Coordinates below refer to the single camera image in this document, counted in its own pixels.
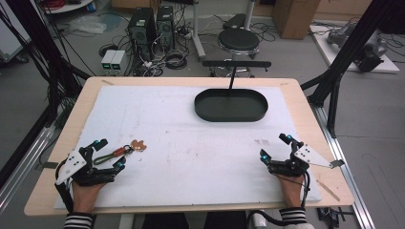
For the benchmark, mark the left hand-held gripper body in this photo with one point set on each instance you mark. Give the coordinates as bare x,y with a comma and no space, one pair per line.
74,163

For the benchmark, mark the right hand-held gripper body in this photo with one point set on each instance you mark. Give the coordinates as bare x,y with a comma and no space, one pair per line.
288,168

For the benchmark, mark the person's right hand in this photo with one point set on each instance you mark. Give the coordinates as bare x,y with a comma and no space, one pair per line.
292,191

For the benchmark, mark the person's left hand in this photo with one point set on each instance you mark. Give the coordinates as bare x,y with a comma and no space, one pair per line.
84,197

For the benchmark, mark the thin wooden stick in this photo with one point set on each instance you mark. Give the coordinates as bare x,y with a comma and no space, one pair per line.
328,190

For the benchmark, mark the black oval tray with hanger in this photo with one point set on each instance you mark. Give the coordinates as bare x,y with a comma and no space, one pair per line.
230,106

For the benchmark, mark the white foam mat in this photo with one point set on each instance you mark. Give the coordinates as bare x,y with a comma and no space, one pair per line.
197,165

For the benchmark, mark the white bench power supply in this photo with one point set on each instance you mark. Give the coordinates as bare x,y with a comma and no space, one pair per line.
107,60
118,60

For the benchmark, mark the person's legs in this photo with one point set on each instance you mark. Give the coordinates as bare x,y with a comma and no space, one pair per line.
194,221

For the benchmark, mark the black round stool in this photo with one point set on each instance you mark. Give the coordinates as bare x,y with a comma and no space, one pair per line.
238,39

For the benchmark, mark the white board with robot parts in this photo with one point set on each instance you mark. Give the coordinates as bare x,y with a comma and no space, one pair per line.
356,47

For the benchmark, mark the large black computer tower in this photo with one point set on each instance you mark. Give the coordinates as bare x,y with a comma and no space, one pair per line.
142,31

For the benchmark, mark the clear plastic bag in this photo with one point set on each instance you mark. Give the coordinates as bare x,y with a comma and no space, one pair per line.
87,24

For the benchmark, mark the cardboard box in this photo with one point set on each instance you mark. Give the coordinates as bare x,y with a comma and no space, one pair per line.
294,17

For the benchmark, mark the small black computer tower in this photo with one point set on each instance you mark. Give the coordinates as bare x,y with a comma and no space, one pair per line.
165,27

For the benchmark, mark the white metal stand leg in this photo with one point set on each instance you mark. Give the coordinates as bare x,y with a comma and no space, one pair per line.
199,35

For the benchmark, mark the aluminium rail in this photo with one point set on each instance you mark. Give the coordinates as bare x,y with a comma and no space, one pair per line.
347,171
22,173

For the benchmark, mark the black metal frame strut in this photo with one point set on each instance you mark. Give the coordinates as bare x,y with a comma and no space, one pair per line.
340,60

